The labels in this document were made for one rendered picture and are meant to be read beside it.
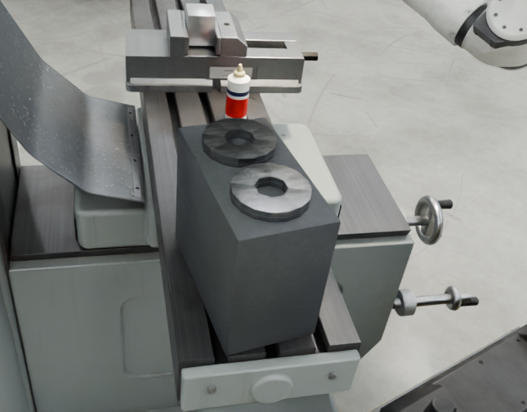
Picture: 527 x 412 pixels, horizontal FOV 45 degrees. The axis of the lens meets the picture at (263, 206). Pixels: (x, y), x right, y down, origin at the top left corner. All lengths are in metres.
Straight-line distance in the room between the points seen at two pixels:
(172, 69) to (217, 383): 0.67
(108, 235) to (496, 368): 0.76
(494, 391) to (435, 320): 0.93
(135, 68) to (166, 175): 0.29
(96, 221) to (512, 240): 1.82
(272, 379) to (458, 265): 1.67
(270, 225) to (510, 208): 2.17
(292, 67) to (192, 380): 0.71
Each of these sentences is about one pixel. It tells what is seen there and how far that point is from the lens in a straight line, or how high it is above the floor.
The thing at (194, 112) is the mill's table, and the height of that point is 0.90.
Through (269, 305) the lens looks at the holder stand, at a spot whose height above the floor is 0.98.
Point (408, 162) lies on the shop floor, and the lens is 2.86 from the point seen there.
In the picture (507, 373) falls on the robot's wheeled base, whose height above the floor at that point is 0.59.
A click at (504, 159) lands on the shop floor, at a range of 3.09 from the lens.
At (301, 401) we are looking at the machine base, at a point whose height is 0.20.
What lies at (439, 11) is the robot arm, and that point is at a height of 1.20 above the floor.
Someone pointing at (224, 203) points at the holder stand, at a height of 1.09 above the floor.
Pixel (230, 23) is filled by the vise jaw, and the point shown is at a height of 1.01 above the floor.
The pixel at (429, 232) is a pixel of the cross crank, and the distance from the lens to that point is 1.53.
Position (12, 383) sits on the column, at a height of 0.41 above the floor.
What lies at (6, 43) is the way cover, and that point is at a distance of 1.19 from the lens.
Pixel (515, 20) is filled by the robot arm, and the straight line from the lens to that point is 0.91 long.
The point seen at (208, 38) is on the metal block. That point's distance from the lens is 1.27.
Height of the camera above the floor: 1.52
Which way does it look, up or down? 39 degrees down
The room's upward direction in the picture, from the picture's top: 8 degrees clockwise
